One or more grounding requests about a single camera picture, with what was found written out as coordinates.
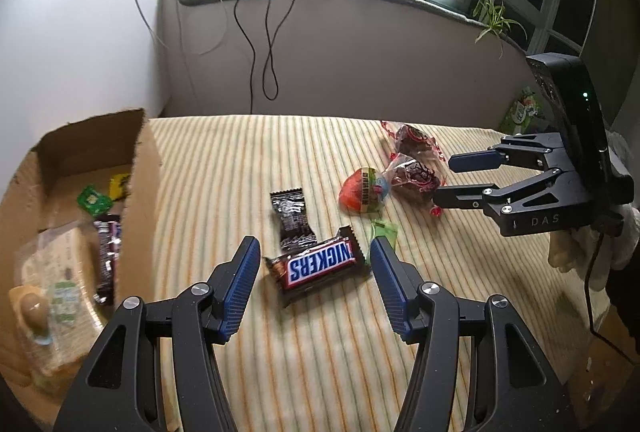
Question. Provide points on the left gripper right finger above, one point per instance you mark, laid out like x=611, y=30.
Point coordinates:
x=512, y=384

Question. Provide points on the dark green candy packet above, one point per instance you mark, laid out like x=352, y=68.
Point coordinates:
x=93, y=202

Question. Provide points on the green snack bag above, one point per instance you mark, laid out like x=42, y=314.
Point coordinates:
x=524, y=116

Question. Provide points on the small brown chocolate bar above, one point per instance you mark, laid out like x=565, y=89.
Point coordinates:
x=109, y=230

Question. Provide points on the light green candy packet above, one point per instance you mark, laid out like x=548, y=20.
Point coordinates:
x=380, y=228

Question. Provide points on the packaged sliced bread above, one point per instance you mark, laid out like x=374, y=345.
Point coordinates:
x=60, y=262

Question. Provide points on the white cabinet door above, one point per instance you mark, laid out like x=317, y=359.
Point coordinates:
x=66, y=60

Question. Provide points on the yellow candy packet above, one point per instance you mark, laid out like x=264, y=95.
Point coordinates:
x=118, y=188

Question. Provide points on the brown cardboard box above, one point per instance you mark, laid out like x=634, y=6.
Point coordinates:
x=42, y=194

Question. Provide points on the brown pudding cup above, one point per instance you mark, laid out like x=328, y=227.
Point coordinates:
x=31, y=310

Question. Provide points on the striped yellow tablecloth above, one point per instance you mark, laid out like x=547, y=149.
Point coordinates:
x=330, y=360

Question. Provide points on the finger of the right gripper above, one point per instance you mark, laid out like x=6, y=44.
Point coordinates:
x=475, y=160
x=462, y=197

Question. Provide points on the black candy wrapper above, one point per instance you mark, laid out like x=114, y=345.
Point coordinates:
x=295, y=231

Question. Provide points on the white gloved hand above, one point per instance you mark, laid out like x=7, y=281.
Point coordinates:
x=573, y=249

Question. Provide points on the red jelly cup snack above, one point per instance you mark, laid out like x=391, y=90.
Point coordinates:
x=365, y=191

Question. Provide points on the red date snack packet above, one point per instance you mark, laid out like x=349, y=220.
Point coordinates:
x=407, y=139
x=414, y=182

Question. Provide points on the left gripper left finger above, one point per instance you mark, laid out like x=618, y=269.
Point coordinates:
x=119, y=387

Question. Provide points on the Snickers chocolate bar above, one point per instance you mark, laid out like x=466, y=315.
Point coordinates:
x=310, y=269

